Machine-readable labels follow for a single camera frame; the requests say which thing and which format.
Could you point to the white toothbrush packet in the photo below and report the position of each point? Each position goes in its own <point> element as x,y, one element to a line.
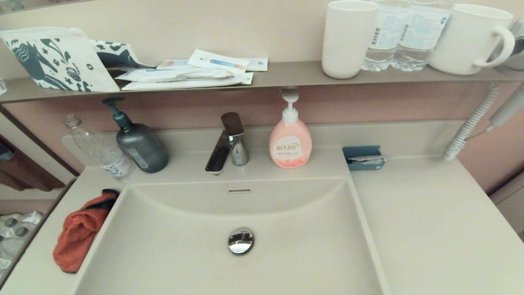
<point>221,62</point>

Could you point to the beige wash basin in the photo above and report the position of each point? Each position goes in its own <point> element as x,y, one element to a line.
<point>163,246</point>

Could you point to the white packet blue print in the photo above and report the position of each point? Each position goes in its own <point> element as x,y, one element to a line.
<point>172,74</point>

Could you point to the clear empty plastic bottle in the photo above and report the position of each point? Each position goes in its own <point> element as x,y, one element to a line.
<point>100,152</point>

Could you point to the white ribbed mug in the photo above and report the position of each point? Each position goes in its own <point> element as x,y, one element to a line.
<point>462,41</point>

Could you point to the orange cleaning cloth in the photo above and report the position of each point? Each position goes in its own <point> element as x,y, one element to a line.
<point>80,233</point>

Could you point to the brown fabric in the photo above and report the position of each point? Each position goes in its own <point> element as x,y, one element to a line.
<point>28,174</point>

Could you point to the chrome sink faucet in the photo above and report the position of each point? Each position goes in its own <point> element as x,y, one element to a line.
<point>220,155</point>

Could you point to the blue soap dish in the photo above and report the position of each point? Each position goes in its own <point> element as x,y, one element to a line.
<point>362,150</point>

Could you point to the white plastic tumbler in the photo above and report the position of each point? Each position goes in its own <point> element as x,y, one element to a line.
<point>348,41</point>

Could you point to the clear water bottle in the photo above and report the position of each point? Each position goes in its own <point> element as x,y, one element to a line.
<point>421,37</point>
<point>382,37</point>

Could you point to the grey wall shelf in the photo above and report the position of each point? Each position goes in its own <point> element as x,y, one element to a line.
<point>286,75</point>

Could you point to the small white sachet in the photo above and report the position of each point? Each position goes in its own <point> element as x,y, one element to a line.
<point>258,64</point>

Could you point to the large patterned toiletry pouch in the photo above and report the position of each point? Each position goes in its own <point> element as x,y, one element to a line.
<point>53,58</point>

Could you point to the pink soap pump bottle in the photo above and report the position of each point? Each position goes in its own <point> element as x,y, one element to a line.
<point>290,144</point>

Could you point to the wall mirror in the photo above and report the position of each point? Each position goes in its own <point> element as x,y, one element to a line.
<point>16,3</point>

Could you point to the chrome drain stopper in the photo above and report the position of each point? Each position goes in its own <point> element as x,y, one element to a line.
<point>241,241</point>

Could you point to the clear drinking glass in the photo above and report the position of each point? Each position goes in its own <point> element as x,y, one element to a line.
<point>2,86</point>

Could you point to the small patterned toiletry pouch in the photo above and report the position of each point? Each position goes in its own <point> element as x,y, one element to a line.
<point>118,52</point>

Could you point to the dark grey pump bottle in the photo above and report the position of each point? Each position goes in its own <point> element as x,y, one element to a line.
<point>142,148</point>

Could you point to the pinkish small packet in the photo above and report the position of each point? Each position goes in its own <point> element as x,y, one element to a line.
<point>174,64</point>

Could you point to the large white flat packet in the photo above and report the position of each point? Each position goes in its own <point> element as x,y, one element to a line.
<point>184,84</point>

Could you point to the beige cabinet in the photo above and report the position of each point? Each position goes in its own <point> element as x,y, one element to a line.
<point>511,200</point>

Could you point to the grey hair dryer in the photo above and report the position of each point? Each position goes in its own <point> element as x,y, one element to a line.
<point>507,108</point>

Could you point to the chrome dryer holder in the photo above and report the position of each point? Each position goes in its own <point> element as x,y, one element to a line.
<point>519,57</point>

